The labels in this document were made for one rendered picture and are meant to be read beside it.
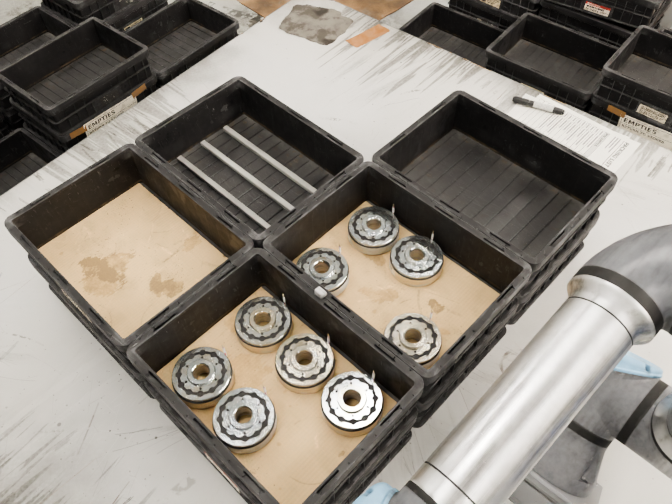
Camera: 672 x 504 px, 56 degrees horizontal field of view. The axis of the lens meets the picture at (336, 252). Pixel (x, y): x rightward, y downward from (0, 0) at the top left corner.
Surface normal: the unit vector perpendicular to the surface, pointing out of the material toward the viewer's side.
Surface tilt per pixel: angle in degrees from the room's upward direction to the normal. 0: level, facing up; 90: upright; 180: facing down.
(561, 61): 0
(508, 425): 11
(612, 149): 0
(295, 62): 0
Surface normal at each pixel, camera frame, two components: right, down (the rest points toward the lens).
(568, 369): 0.00, -0.33
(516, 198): -0.02, -0.60
